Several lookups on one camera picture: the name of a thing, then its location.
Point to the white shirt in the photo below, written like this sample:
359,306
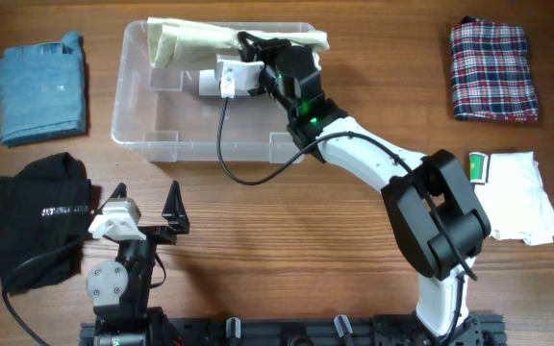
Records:
510,189

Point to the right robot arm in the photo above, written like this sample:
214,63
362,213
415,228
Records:
438,222

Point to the folded blue denim jeans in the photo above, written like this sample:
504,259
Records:
43,91

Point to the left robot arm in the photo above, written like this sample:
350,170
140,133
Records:
119,289

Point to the folded black garment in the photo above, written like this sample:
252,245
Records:
44,207

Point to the cream cloth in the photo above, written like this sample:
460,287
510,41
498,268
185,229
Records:
175,43

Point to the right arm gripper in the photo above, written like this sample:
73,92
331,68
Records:
263,49

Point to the clear plastic storage bin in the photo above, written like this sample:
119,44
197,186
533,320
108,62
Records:
160,114

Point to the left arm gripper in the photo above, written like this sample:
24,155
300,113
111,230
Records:
177,219

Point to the plaid shirt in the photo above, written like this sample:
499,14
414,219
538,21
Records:
490,72

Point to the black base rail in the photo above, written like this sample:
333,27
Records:
380,330

